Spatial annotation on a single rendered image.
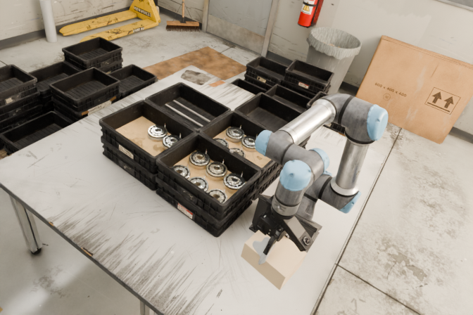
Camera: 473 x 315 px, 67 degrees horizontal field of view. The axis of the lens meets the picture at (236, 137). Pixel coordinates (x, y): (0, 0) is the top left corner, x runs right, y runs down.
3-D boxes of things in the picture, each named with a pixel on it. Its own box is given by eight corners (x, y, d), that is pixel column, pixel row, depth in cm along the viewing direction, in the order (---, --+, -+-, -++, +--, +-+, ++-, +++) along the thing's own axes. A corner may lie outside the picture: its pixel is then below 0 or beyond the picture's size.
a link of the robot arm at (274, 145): (329, 81, 138) (254, 129, 105) (356, 91, 132) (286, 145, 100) (323, 107, 144) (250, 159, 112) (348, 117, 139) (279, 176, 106)
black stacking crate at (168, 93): (229, 126, 209) (231, 110, 202) (196, 149, 188) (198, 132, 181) (179, 98, 224) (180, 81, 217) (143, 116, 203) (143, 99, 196)
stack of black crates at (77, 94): (98, 112, 306) (93, 66, 279) (123, 128, 296) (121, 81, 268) (57, 133, 278) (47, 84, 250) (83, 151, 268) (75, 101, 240)
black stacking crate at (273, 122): (311, 136, 214) (317, 120, 207) (287, 159, 193) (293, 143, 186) (257, 107, 229) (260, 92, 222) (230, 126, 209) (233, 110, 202)
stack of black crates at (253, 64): (286, 98, 375) (294, 69, 354) (273, 110, 354) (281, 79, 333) (254, 84, 389) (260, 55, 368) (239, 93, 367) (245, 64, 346)
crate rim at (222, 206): (262, 174, 167) (262, 171, 165) (222, 211, 146) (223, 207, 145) (197, 135, 182) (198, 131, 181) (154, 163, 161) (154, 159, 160)
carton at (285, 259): (300, 266, 117) (307, 252, 112) (279, 290, 109) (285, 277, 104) (262, 235, 124) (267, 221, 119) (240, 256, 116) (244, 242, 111)
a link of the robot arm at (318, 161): (301, 136, 107) (281, 152, 100) (335, 153, 102) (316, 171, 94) (296, 157, 112) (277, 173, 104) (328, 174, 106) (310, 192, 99)
